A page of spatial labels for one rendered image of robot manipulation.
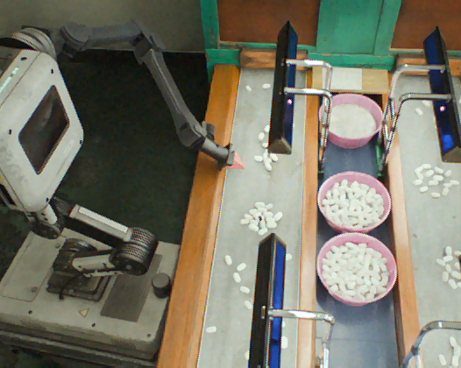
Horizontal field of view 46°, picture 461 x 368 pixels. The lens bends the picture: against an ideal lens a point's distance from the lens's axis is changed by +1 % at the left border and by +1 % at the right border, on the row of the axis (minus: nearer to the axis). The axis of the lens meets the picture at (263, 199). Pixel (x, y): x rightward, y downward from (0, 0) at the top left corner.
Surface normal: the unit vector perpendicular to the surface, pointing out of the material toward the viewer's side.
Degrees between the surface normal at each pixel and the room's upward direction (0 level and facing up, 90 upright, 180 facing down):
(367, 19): 90
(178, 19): 90
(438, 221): 0
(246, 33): 90
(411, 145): 0
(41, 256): 0
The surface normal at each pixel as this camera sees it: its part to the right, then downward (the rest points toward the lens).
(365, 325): 0.00, -0.60
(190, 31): -0.04, 0.80
